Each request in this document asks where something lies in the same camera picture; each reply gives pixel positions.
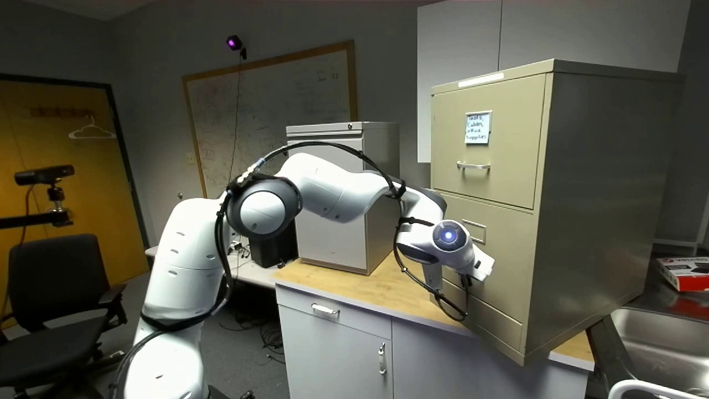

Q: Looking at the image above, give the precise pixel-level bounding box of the beige filing cabinet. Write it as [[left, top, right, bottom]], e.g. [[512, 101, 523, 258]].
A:
[[430, 60, 680, 357]]

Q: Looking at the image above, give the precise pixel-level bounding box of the steel sink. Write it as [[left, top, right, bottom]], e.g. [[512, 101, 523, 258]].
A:
[[612, 309, 709, 399]]

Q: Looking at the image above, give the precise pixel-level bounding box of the beige bottom drawer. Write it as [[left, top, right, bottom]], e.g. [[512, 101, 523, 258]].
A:
[[443, 194, 533, 363]]

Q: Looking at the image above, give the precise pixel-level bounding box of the white clothes hanger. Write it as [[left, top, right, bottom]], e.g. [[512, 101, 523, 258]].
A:
[[65, 119, 116, 143]]

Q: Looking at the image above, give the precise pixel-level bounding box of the black camera on stand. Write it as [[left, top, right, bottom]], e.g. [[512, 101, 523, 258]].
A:
[[0, 163, 78, 230]]

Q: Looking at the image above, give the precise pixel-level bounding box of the white wall cupboard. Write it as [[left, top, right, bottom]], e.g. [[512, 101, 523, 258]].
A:
[[414, 0, 691, 163]]

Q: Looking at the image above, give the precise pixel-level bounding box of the wood framed whiteboard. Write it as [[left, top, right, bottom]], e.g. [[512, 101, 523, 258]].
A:
[[183, 40, 358, 195]]

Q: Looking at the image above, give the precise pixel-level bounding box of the grey lateral cabinet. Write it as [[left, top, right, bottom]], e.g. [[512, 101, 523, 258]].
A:
[[286, 122, 398, 276]]

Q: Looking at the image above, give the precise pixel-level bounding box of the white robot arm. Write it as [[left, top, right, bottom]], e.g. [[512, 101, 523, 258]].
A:
[[111, 150, 493, 399]]

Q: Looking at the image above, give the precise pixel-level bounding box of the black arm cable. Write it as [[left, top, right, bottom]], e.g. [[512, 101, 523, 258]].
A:
[[213, 140, 474, 324]]

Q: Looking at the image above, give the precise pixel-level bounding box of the beige drawer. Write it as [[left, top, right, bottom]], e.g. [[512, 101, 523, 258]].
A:
[[432, 75, 546, 208], [443, 194, 533, 363]]

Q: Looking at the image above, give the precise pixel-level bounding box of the red white box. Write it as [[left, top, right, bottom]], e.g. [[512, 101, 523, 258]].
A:
[[655, 258, 709, 292]]

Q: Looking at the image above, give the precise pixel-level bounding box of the purple lit camera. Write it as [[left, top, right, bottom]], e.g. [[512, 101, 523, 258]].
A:
[[223, 36, 247, 63]]

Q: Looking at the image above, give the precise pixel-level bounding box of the beige top drawer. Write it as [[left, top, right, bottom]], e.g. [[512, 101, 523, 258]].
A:
[[432, 75, 546, 208]]

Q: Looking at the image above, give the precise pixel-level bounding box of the black office chair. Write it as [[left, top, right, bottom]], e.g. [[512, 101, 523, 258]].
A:
[[0, 234, 126, 399]]

